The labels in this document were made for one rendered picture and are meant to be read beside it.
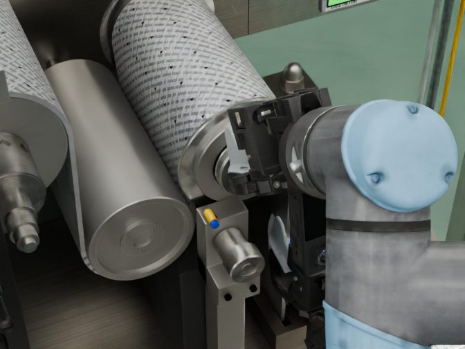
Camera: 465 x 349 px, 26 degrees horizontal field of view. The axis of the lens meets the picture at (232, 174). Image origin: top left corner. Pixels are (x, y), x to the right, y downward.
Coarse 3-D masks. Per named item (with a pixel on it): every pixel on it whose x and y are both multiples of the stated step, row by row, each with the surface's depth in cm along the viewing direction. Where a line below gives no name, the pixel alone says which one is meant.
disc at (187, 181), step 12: (228, 108) 100; (216, 120) 100; (228, 120) 101; (204, 132) 101; (192, 144) 101; (180, 156) 102; (192, 156) 102; (180, 168) 103; (192, 168) 103; (180, 180) 104; (192, 180) 104; (192, 192) 106; (204, 204) 108
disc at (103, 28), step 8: (112, 0) 117; (120, 0) 117; (128, 0) 118; (208, 0) 122; (112, 8) 117; (120, 8) 118; (104, 16) 118; (112, 16) 118; (104, 24) 118; (112, 24) 119; (104, 32) 119; (112, 32) 120; (104, 40) 120; (104, 48) 121; (112, 48) 121; (112, 56) 122; (112, 64) 123
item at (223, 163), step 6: (222, 150) 102; (222, 156) 102; (228, 156) 102; (216, 162) 103; (222, 162) 102; (228, 162) 102; (216, 168) 103; (222, 168) 102; (216, 174) 104; (222, 174) 103; (222, 180) 103; (228, 180) 104; (222, 186) 104; (228, 186) 104; (228, 192) 105
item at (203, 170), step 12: (120, 12) 118; (240, 120) 101; (216, 132) 101; (204, 144) 101; (216, 144) 101; (204, 156) 102; (216, 156) 102; (204, 168) 103; (204, 180) 104; (216, 180) 105; (204, 192) 105; (216, 192) 106
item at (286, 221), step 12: (252, 204) 127; (264, 204) 122; (276, 204) 118; (288, 204) 115; (252, 216) 128; (264, 216) 124; (288, 216) 116; (264, 228) 125; (288, 228) 118; (264, 240) 126
